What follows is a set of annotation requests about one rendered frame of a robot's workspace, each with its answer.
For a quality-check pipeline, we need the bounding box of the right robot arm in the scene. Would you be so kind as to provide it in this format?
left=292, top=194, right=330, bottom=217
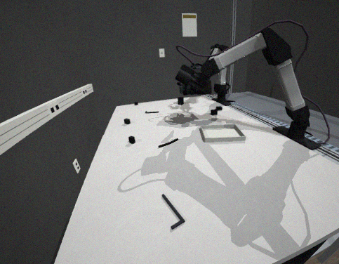
left=179, top=45, right=231, bottom=106

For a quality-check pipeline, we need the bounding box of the black l-shaped bar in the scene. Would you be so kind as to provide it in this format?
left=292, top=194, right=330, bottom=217
left=162, top=194, right=185, bottom=230

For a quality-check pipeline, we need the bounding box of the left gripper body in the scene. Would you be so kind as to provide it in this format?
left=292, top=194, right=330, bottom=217
left=182, top=65, right=212, bottom=95

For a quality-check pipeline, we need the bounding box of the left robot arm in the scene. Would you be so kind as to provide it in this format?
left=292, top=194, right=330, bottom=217
left=175, top=28, right=321, bottom=150

